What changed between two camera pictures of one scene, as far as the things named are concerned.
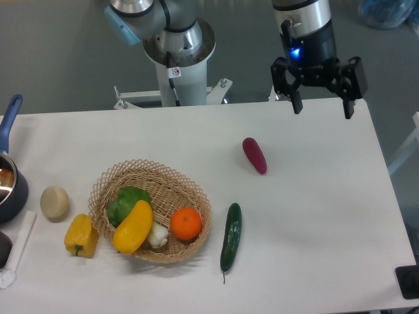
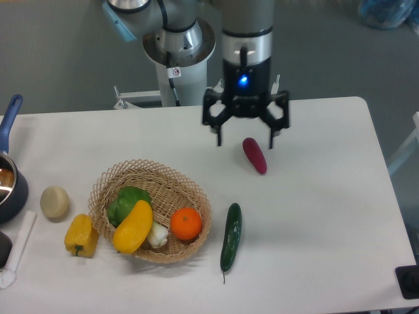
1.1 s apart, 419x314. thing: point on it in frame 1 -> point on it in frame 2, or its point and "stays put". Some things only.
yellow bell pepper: [81, 237] stays put
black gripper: [313, 57] -> [245, 89]
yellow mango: [131, 233] stays put
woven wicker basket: [169, 190] stays put
